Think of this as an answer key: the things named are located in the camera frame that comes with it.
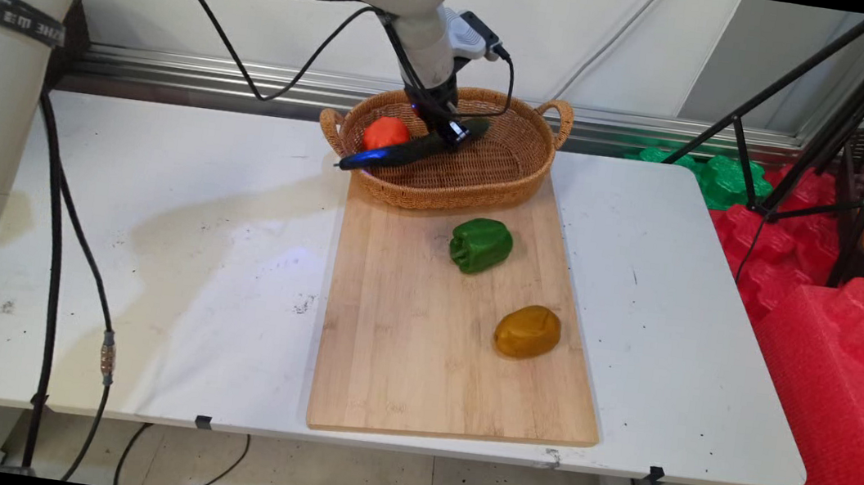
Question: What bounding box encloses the red foam tray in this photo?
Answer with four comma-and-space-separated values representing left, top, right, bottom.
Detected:
697, 155, 849, 331

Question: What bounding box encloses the orange-red tomato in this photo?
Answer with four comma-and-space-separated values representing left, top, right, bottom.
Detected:
361, 113, 413, 156

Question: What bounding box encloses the black floor cable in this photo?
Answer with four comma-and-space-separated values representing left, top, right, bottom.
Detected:
113, 419, 253, 485

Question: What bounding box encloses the thick black base cable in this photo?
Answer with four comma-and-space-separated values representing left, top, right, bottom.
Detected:
0, 89, 86, 473

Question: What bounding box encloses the bamboo cutting board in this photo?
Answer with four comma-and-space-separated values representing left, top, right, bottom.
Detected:
304, 150, 631, 465

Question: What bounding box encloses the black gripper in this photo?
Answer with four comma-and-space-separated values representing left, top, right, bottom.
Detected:
398, 77, 477, 150

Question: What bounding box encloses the woven wicker basket with handles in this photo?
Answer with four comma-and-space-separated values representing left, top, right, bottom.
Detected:
310, 69, 576, 228

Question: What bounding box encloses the green foam tray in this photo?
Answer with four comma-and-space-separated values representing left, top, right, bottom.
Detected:
620, 141, 777, 218

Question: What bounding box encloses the large red foam block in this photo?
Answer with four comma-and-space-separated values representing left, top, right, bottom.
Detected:
735, 265, 864, 485

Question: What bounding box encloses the aluminium wall rail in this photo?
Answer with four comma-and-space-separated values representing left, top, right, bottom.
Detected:
61, 38, 808, 172

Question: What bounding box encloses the green bell pepper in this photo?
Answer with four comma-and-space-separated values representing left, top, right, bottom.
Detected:
446, 214, 517, 279

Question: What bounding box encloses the brown potato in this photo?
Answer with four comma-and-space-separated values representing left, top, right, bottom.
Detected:
491, 300, 565, 364

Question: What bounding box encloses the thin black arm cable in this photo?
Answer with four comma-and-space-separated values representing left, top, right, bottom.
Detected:
66, 0, 526, 154

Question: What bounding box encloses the black camera tripod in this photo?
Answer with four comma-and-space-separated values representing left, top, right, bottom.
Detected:
648, 0, 864, 292

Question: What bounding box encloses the dark green cucumber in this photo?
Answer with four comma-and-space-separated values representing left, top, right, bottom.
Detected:
336, 101, 492, 190

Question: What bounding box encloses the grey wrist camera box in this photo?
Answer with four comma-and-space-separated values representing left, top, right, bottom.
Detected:
437, 7, 516, 65

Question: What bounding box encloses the black cable with metal connector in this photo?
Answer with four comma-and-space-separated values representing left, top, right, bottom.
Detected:
16, 147, 141, 485

